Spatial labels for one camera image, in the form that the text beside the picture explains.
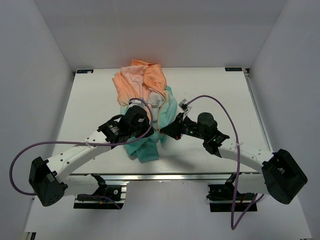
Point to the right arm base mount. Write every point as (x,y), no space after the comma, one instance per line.
(220,199)

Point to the blue label corner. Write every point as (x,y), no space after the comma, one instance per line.
(84,71)
(233,69)

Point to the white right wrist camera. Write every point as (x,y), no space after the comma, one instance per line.
(184,106)

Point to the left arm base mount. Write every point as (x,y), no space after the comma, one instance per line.
(106,196)

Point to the aluminium table rail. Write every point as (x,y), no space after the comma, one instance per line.
(246,72)
(166,177)

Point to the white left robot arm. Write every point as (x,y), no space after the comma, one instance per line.
(52,179)

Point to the blue label left corner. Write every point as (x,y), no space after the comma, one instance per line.
(84,71)

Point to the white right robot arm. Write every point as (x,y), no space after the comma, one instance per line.
(278,174)

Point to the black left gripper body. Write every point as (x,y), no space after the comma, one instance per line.
(137,132)

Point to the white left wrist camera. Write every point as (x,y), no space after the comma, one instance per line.
(135,102)

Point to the blue label right corner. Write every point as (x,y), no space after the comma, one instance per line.
(233,69)

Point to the aluminium table right rail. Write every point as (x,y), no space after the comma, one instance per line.
(246,72)

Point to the orange and teal jacket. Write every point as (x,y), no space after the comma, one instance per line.
(146,81)

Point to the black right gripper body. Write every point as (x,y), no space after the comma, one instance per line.
(187,127)

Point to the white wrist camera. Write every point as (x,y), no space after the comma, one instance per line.
(184,106)
(135,102)

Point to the aluminium table front rail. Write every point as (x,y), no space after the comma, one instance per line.
(166,177)

